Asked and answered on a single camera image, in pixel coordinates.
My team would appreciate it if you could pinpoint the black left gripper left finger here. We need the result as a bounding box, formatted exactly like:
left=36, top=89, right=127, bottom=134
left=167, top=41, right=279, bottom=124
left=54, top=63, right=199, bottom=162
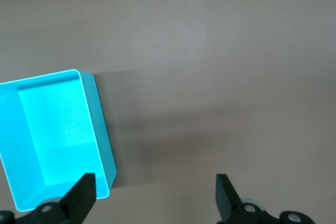
left=0, top=173, right=97, bottom=224

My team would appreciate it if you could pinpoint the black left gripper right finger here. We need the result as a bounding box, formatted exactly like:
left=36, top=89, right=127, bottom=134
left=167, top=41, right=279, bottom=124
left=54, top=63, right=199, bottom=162
left=216, top=174, right=314, bottom=224

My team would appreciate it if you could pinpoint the cyan plastic storage box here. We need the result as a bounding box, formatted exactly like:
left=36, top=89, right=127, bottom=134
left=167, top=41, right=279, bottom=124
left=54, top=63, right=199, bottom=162
left=0, top=68, right=118, bottom=212

